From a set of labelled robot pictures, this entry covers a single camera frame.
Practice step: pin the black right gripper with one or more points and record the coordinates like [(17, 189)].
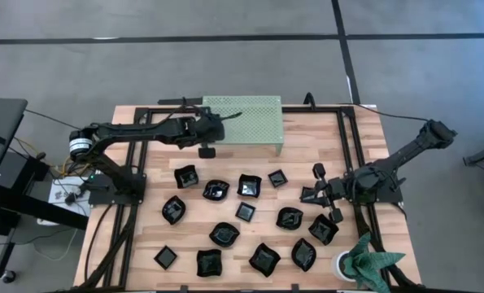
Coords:
[(336, 189)]

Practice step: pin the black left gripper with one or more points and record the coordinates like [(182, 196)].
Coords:
[(203, 130)]

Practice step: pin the black small square mini plate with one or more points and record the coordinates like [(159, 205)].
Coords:
[(277, 178), (245, 212), (165, 257)]

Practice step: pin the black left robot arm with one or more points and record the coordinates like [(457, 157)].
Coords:
[(136, 130)]

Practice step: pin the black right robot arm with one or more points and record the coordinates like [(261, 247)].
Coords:
[(408, 152)]

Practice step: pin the green perforated metal shelf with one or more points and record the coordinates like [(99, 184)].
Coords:
[(254, 122)]

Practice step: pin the black flat bar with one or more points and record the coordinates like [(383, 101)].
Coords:
[(172, 101)]

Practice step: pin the white plant pot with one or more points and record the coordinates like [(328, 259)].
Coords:
[(337, 266)]

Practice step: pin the green artificial plant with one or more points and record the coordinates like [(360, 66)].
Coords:
[(365, 260)]

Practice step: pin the white power strip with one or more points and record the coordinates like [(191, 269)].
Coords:
[(58, 194)]

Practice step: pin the black desk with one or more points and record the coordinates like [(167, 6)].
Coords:
[(1, 122)]

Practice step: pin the black caster wheel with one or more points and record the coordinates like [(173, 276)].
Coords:
[(8, 277)]

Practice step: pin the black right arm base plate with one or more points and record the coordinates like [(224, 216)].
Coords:
[(392, 197)]

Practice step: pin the black frame bracket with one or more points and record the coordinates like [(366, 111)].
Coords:
[(294, 288), (183, 288)]

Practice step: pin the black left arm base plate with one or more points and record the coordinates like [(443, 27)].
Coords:
[(103, 197)]

